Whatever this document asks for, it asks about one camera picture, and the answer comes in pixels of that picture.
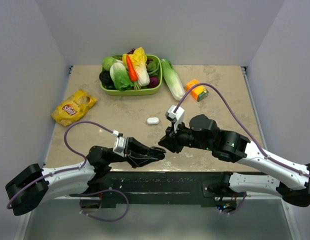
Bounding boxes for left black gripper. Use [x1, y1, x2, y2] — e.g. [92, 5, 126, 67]
[107, 136, 159, 169]

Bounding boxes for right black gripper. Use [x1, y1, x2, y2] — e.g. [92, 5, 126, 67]
[158, 119, 213, 153]

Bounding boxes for black earbud charging case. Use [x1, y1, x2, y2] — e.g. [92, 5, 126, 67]
[147, 146, 166, 160]

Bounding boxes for white earbud charging case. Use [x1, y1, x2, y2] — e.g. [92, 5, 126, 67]
[146, 117, 160, 126]

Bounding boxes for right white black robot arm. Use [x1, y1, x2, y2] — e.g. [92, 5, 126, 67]
[158, 114, 310, 207]

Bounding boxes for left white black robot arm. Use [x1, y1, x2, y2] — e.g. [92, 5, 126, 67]
[5, 136, 166, 216]

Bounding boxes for green plastic vegetable tray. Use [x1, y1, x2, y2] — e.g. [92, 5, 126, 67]
[100, 54, 163, 97]

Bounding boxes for orange juice carton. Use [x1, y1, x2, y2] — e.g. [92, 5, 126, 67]
[185, 79, 209, 102]

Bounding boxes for napa cabbage on table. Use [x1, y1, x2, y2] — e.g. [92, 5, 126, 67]
[160, 58, 185, 101]

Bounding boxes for purple onion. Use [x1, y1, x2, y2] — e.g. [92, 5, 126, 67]
[147, 76, 160, 89]

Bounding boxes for green white bok choy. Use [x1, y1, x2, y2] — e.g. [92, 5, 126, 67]
[109, 62, 134, 91]

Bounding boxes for orange toy carrot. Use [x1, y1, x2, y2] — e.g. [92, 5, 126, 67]
[126, 55, 138, 82]

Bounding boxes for dark green leafy vegetable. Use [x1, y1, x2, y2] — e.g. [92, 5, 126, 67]
[146, 60, 160, 77]

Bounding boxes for yellow Lays chips bag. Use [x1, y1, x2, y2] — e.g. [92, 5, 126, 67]
[50, 89, 97, 127]

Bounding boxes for black round vegetable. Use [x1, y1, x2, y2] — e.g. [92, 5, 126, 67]
[99, 71, 114, 86]

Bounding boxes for yellow white cabbage in tray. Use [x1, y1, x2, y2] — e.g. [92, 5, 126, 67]
[122, 47, 150, 90]

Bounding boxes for green round vegetable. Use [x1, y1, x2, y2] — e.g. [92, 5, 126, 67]
[102, 56, 117, 71]

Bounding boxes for dark red grapes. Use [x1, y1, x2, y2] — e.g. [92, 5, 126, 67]
[127, 48, 136, 55]

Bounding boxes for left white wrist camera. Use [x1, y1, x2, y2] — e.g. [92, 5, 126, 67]
[112, 130, 127, 157]

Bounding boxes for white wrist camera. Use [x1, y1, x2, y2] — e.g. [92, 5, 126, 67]
[112, 130, 127, 157]
[165, 105, 185, 133]

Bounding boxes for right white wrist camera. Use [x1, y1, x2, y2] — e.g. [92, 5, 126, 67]
[165, 105, 185, 133]

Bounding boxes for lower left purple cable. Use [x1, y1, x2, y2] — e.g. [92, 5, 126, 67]
[78, 187, 131, 222]

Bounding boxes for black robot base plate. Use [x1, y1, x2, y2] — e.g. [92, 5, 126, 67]
[81, 171, 245, 208]

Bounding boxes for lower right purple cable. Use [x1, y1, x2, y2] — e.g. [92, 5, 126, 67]
[218, 192, 247, 216]

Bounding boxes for aluminium frame rail right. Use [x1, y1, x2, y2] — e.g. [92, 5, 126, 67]
[240, 65, 271, 161]

